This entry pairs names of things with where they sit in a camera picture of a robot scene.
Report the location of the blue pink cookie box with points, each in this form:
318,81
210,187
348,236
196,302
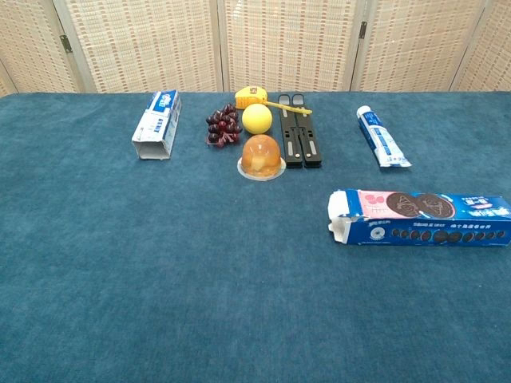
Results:
419,235

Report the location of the white blue toothpaste box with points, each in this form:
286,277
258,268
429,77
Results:
156,127

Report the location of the orange jelly cup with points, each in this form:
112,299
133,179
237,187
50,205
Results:
261,157

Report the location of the black folding stand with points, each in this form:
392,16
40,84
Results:
297,139

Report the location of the yellow ball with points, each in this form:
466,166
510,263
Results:
257,119

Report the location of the dark red grape bunch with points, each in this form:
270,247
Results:
223,124

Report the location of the yellow tape measure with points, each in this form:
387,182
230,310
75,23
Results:
247,96

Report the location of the blue velvet tablecloth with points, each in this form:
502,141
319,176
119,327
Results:
159,259

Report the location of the white blue toothpaste tube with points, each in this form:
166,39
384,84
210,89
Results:
381,135

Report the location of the woven folding screen panel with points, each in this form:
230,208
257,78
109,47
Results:
147,44
493,48
291,44
419,44
28,40

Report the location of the brass screen hinge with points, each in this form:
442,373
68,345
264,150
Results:
362,30
66,44

